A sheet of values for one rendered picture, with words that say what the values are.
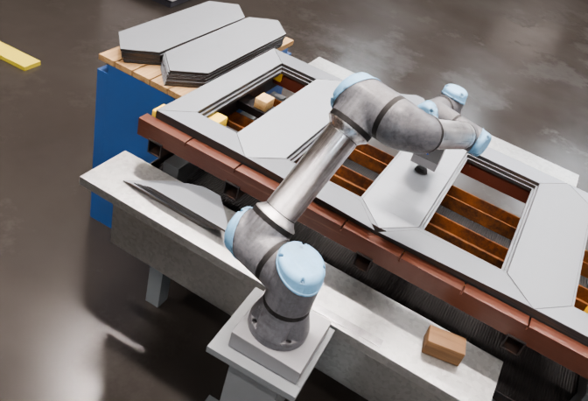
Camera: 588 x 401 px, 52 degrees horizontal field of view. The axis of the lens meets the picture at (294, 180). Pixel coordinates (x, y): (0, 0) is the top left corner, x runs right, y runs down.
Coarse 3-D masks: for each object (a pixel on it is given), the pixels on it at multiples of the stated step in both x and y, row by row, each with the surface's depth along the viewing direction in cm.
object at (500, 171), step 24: (288, 72) 237; (240, 96) 214; (168, 120) 189; (216, 144) 184; (264, 168) 179; (456, 168) 205; (504, 168) 213; (504, 264) 172; (480, 288) 161; (576, 288) 169; (528, 312) 157; (576, 336) 154
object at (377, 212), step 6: (366, 204) 175; (372, 204) 176; (372, 210) 174; (378, 210) 174; (384, 210) 175; (378, 216) 172; (384, 216) 173; (390, 216) 173; (396, 216) 174; (384, 222) 170; (390, 222) 171; (396, 222) 172; (402, 222) 172; (408, 222) 173
